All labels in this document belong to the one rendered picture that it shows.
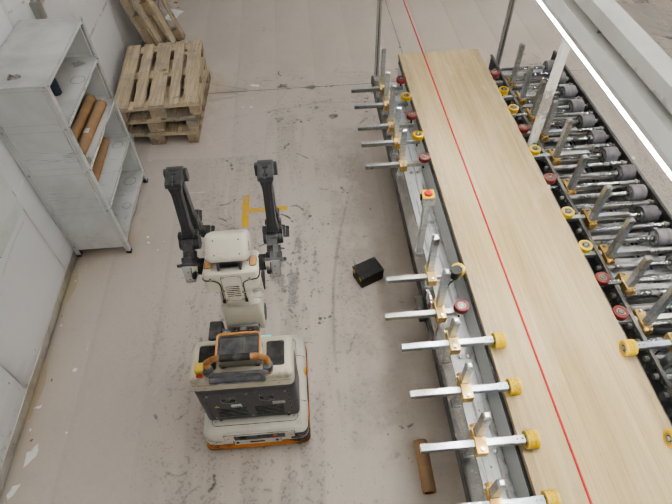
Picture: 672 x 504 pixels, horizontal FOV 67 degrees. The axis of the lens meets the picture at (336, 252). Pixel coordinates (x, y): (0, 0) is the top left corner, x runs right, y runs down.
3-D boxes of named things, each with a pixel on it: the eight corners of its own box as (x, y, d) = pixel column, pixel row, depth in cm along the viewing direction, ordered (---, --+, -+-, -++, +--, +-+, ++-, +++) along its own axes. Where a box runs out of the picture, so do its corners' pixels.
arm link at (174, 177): (158, 180, 234) (180, 178, 235) (164, 164, 245) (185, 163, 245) (181, 253, 263) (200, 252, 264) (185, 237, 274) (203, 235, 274)
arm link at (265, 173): (252, 172, 237) (274, 171, 237) (254, 158, 247) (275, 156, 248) (264, 247, 265) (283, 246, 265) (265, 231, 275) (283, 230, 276)
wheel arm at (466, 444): (420, 454, 223) (421, 451, 220) (419, 446, 225) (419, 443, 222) (532, 444, 225) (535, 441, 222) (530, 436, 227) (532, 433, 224)
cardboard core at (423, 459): (423, 491, 292) (414, 439, 312) (422, 495, 298) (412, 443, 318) (437, 490, 293) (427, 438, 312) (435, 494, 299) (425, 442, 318)
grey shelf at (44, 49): (77, 257, 421) (-30, 91, 302) (100, 183, 479) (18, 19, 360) (131, 253, 423) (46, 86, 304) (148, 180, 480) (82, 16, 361)
